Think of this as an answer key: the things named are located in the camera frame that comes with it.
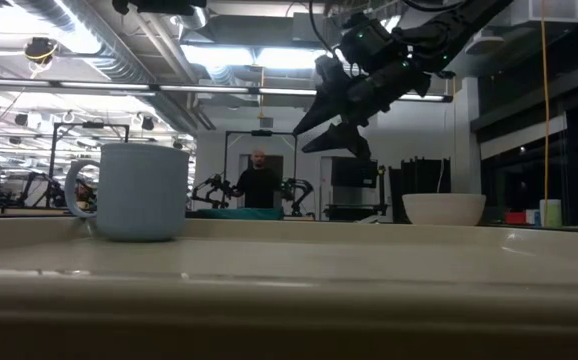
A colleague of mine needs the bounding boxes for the black upright panels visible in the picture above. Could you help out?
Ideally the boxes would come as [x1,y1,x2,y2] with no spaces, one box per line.
[388,156,453,224]

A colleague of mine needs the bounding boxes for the yellow hanging power cable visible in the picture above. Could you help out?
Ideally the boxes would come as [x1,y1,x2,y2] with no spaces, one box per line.
[540,0,553,227]

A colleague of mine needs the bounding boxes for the person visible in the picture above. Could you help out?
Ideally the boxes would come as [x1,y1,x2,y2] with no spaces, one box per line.
[232,148,284,210]

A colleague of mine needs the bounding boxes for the long ceiling light bar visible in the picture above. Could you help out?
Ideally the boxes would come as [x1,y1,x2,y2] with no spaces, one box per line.
[0,77,454,103]

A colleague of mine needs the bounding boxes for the white bowl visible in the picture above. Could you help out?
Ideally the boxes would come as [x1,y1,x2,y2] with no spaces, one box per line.
[401,193,488,227]

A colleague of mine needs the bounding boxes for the ceiling cable reel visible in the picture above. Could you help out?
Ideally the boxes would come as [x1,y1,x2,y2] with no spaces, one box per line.
[23,36,60,66]

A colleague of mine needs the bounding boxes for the light blue mug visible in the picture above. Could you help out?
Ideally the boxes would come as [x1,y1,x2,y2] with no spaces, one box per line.
[63,142,191,244]

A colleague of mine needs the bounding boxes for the black monitor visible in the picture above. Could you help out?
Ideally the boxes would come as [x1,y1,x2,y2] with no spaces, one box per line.
[330,156,380,190]

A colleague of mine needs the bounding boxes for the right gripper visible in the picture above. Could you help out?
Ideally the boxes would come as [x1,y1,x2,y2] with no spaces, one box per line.
[292,53,433,161]

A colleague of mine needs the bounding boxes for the white roll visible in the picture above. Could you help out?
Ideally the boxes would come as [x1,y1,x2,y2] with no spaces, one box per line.
[539,198,563,229]

